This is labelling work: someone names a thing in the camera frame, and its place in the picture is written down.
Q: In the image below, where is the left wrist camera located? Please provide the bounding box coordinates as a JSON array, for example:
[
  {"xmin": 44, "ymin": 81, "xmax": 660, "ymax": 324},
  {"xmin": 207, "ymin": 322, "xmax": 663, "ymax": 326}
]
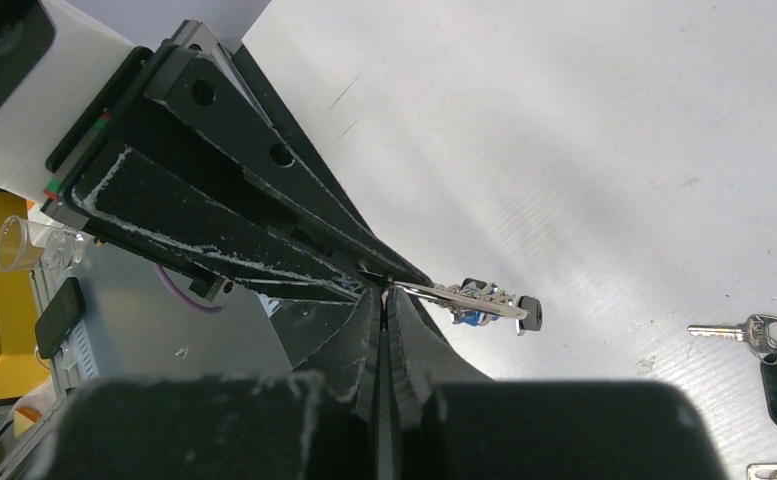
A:
[{"xmin": 0, "ymin": 1, "xmax": 135, "ymax": 202}]

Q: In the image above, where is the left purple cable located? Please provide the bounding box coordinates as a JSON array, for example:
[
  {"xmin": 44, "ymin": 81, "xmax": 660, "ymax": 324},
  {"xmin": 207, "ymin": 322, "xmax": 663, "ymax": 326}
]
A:
[{"xmin": 152, "ymin": 263, "xmax": 220, "ymax": 315}]

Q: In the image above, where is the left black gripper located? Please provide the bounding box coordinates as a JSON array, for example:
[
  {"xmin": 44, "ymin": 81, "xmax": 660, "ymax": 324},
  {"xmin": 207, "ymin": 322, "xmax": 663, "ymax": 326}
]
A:
[{"xmin": 46, "ymin": 21, "xmax": 430, "ymax": 303}]

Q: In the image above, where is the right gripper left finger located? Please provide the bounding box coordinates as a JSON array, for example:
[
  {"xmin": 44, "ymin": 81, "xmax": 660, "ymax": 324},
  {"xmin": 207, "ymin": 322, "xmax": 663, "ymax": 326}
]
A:
[{"xmin": 16, "ymin": 289, "xmax": 381, "ymax": 479}]

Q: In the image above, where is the silver keyring with keys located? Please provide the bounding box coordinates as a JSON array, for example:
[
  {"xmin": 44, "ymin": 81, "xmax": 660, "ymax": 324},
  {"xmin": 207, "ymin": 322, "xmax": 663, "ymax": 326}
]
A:
[{"xmin": 392, "ymin": 278, "xmax": 544, "ymax": 336}]

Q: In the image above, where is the black phone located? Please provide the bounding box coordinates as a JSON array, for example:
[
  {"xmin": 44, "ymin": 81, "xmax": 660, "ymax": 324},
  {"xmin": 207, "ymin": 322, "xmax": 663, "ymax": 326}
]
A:
[{"xmin": 34, "ymin": 277, "xmax": 87, "ymax": 360}]

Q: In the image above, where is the clear plastic cup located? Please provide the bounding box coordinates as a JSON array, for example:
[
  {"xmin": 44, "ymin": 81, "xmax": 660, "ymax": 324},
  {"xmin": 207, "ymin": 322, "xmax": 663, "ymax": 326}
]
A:
[{"xmin": 0, "ymin": 215, "xmax": 89, "ymax": 273}]

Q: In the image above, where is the key with yellow tag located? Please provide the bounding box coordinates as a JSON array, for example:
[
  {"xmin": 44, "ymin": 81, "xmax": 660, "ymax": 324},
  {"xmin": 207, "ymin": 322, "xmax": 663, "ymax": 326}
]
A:
[{"xmin": 746, "ymin": 463, "xmax": 777, "ymax": 480}]

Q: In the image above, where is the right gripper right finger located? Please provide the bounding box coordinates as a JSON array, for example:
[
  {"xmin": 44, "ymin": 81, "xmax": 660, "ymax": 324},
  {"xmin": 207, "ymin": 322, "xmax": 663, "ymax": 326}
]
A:
[{"xmin": 385, "ymin": 288, "xmax": 725, "ymax": 479}]

